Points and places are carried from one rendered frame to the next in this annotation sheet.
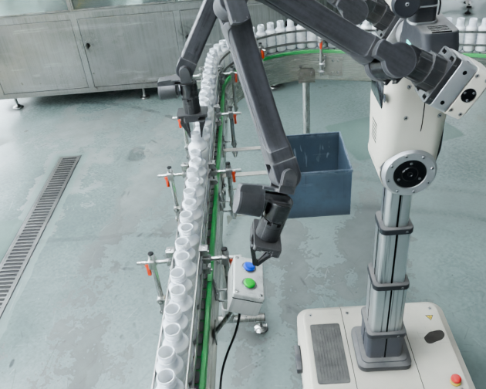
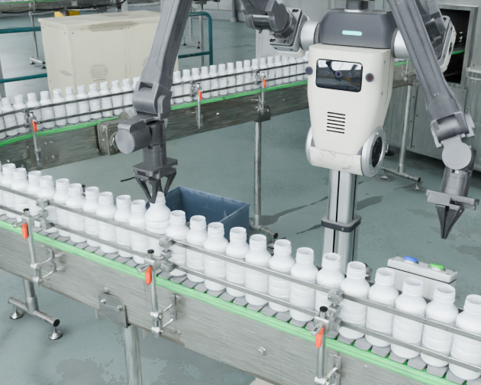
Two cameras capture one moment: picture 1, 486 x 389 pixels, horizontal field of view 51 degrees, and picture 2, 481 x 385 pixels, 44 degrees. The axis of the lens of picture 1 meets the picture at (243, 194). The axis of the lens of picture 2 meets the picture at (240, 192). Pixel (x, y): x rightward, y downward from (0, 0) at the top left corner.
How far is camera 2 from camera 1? 1.44 m
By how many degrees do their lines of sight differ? 53
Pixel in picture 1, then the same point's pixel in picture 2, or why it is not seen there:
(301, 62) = (8, 155)
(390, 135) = (372, 114)
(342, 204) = not seen: hidden behind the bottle
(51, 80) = not seen: outside the picture
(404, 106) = (382, 81)
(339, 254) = (153, 360)
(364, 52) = (427, 11)
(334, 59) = (46, 143)
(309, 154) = not seen: hidden behind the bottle
